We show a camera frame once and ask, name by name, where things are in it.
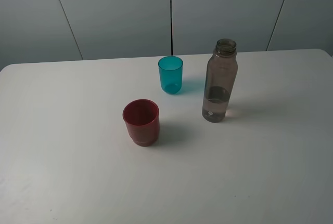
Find teal translucent plastic cup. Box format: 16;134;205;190
158;56;183;94

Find clear smoky plastic bottle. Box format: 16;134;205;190
202;38;238;123

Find red plastic cup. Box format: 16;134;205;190
122;99;160;147

